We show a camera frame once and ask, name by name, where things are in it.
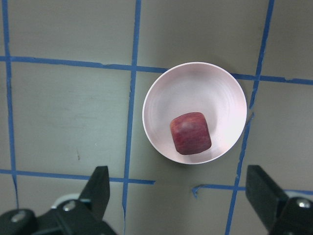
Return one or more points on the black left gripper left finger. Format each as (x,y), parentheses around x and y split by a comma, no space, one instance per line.
(96,193)

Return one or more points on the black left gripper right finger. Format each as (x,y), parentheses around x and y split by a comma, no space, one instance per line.
(264,195)

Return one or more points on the red apple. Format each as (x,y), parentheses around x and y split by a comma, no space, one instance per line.
(190,133)

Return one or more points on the pink plate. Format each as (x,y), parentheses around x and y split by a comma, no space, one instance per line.
(195,87)

